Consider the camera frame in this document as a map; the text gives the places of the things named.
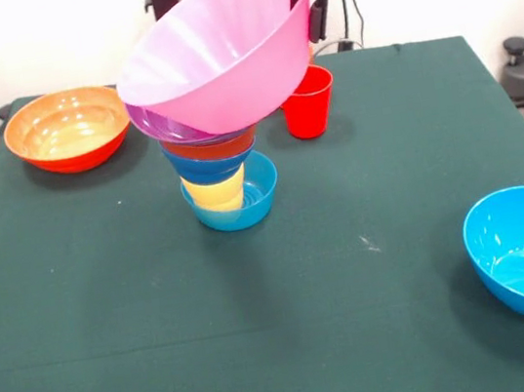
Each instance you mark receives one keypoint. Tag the large pink bowl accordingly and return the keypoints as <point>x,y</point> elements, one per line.
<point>222,64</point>

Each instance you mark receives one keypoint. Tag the small orange bowl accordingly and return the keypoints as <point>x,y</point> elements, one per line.
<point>206,150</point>

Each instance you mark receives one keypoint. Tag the purple bowl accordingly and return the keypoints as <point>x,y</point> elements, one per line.
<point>158,125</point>

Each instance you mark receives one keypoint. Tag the small dark blue bowl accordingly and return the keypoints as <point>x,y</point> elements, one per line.
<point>211,170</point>

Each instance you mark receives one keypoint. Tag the yellow cup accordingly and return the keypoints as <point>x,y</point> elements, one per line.
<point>217,195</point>

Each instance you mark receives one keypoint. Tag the small light blue bowl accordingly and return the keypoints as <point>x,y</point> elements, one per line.
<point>241,219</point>

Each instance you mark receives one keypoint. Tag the orange cup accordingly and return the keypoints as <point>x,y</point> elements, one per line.
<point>311,55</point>

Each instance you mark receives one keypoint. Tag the red cup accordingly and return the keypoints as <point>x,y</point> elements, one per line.
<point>306,115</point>

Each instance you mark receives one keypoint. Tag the large orange bowl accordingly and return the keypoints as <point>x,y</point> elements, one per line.
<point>65,132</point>

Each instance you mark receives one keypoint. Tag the dark green table cloth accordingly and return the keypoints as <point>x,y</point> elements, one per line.
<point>278,302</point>

